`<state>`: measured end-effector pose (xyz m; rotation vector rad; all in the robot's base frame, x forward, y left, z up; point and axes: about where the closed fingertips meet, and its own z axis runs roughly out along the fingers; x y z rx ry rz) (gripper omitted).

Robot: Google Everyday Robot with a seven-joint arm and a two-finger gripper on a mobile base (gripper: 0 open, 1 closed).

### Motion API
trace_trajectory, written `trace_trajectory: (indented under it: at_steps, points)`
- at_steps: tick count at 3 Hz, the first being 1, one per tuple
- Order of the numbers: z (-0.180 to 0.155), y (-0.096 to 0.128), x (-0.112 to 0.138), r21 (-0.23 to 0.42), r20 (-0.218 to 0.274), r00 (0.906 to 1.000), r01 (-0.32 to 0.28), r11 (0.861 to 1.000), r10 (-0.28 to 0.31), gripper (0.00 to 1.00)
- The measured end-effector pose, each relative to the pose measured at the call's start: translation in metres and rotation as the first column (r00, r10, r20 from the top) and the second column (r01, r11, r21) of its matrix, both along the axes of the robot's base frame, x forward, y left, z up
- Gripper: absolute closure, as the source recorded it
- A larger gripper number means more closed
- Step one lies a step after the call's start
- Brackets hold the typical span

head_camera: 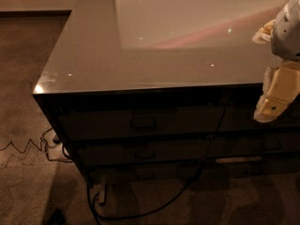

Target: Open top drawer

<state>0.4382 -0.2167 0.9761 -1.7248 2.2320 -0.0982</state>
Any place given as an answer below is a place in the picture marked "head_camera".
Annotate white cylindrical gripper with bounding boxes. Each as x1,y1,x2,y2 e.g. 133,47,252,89
252,0,300,123

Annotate drawer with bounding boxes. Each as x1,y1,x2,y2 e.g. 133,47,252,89
90,162,201,184
59,106,224,141
218,106,300,132
78,140,210,166
206,132,300,158

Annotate dark cabinet with glossy top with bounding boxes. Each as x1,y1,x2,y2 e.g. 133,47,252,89
34,0,300,185

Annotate grey power strip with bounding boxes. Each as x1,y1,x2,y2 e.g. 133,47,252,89
92,183,107,205

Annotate thick black floor cable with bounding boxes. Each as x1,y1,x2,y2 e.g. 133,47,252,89
86,105,227,225

